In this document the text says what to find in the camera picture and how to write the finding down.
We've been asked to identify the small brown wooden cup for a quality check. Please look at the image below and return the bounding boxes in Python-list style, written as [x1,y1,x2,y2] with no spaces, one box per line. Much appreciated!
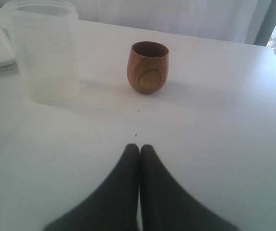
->
[127,41,170,94]

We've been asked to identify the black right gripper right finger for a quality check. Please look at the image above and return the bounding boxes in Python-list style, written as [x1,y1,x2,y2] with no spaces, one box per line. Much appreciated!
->
[140,144,238,231]

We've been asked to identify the translucent plastic measuring cup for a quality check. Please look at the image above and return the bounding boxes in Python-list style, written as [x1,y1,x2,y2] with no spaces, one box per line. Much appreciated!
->
[2,0,79,104]

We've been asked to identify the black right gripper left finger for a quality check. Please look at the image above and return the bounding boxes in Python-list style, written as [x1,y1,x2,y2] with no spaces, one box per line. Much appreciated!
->
[44,144,140,231]

